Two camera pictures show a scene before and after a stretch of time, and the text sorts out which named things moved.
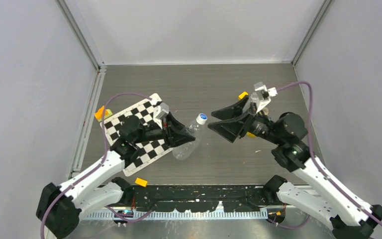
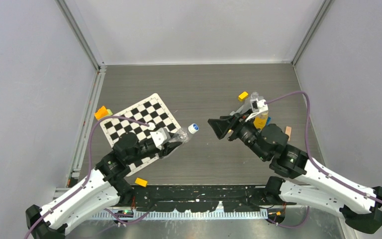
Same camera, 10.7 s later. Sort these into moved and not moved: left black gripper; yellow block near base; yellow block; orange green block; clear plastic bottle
Moved: left black gripper
Not moved: clear plastic bottle; orange green block; yellow block; yellow block near base
